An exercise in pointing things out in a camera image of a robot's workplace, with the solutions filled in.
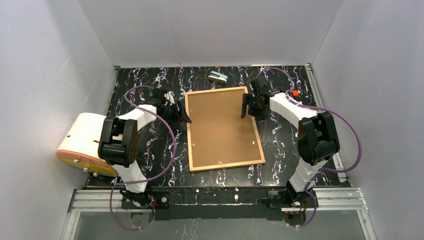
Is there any wooden picture frame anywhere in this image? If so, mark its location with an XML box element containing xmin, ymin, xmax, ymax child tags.
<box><xmin>184</xmin><ymin>86</ymin><xmax>267</xmax><ymax>173</ymax></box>

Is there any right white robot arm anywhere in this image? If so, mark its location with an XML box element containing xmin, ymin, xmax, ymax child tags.
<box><xmin>241</xmin><ymin>77</ymin><xmax>340</xmax><ymax>193</ymax></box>

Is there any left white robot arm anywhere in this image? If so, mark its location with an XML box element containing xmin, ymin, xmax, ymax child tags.
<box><xmin>97</xmin><ymin>88</ymin><xmax>192</xmax><ymax>194</ymax></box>

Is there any teal white stapler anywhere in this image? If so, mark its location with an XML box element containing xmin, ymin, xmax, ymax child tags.
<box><xmin>207</xmin><ymin>71</ymin><xmax>228</xmax><ymax>84</ymax></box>

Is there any black marker orange cap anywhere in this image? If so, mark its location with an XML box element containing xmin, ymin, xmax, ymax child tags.
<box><xmin>291</xmin><ymin>90</ymin><xmax>300</xmax><ymax>100</ymax></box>

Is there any white cylindrical orange-based device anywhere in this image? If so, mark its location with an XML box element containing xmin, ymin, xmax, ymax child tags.
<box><xmin>55</xmin><ymin>112</ymin><xmax>118</xmax><ymax>176</ymax></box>

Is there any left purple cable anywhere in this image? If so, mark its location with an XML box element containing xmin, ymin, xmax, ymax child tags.
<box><xmin>109</xmin><ymin>85</ymin><xmax>178</xmax><ymax>232</ymax></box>

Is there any purple cable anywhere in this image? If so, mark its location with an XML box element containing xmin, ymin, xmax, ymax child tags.
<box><xmin>109</xmin><ymin>85</ymin><xmax>178</xmax><ymax>232</ymax></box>
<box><xmin>255</xmin><ymin>66</ymin><xmax>363</xmax><ymax>229</ymax></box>

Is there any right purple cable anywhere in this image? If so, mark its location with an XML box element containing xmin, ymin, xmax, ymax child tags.
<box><xmin>255</xmin><ymin>66</ymin><xmax>363</xmax><ymax>229</ymax></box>

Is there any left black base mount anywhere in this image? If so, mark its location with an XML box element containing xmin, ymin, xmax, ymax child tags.
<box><xmin>119</xmin><ymin>186</ymin><xmax>171</xmax><ymax>210</ymax></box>

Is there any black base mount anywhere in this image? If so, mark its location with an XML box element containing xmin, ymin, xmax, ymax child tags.
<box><xmin>262</xmin><ymin>185</ymin><xmax>319</xmax><ymax>228</ymax></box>
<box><xmin>119</xmin><ymin>186</ymin><xmax>171</xmax><ymax>210</ymax></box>

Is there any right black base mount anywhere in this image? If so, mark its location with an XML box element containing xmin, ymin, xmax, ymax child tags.
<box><xmin>262</xmin><ymin>185</ymin><xmax>319</xmax><ymax>228</ymax></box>

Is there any aluminium rail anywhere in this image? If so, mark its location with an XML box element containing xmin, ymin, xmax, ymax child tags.
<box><xmin>67</xmin><ymin>187</ymin><xmax>369</xmax><ymax>213</ymax></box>

